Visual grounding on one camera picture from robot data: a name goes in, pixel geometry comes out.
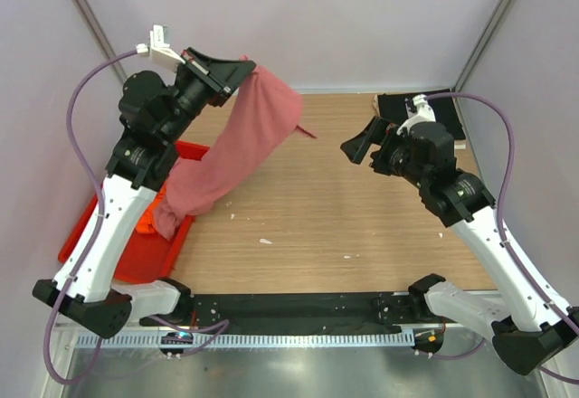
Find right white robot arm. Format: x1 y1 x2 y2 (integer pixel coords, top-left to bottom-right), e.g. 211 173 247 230
340 117 578 375

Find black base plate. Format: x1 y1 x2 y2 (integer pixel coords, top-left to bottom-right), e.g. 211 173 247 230
165 291 441 334

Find orange t shirt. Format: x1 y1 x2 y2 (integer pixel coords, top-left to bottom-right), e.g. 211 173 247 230
136 185 166 235

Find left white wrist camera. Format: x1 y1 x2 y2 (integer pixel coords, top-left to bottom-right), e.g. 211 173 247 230
135 24 185 72

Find pink polo t shirt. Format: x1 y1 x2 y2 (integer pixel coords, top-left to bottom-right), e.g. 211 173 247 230
150 66 315 239

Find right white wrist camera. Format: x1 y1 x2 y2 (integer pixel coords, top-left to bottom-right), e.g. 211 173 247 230
396 94 436 136

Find red plastic bin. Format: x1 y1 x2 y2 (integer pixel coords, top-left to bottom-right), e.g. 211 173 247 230
58 141 210 284

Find white slotted cable duct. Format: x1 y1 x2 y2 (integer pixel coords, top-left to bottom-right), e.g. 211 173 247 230
101 329 414 349

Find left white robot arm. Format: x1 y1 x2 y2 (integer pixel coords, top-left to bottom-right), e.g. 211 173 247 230
33 48 256 339

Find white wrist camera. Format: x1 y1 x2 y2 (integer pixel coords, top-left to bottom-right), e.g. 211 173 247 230
135 24 185 72
396 94 436 136

